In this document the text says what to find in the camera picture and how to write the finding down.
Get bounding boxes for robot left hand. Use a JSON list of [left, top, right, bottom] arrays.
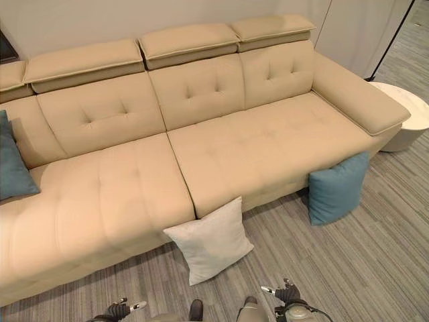
[[106, 296, 147, 319]]

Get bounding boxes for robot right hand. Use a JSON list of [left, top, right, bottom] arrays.
[[260, 278, 302, 302]]

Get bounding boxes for beige leather sofa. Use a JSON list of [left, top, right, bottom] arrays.
[[0, 13, 412, 307]]

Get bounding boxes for robot silver legs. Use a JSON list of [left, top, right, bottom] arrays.
[[188, 295, 278, 322]]

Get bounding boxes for white square cushion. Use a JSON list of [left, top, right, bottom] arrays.
[[162, 196, 255, 286]]

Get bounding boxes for teal square cushion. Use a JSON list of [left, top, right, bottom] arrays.
[[0, 109, 41, 202], [308, 150, 370, 226]]

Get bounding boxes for round white side table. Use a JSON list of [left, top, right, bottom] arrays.
[[367, 81, 429, 154]]

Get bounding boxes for black lamp stand pole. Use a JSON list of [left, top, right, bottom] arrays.
[[364, 0, 417, 81]]

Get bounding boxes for dark wooden furniture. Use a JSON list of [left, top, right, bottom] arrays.
[[0, 23, 19, 63]]

